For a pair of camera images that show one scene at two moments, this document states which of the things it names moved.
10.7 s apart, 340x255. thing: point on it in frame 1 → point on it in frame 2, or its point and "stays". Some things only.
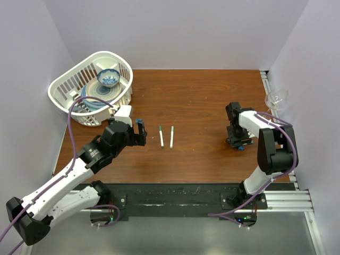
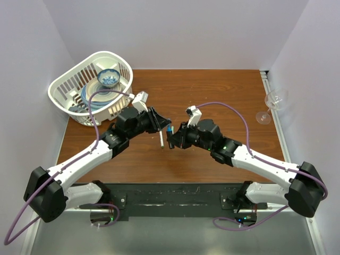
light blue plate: (92, 104) stays
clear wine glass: (277, 99) stays
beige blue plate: (94, 89) stays
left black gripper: (137, 138) → (157, 122)
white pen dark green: (161, 136) stays
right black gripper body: (237, 134) → (186, 136)
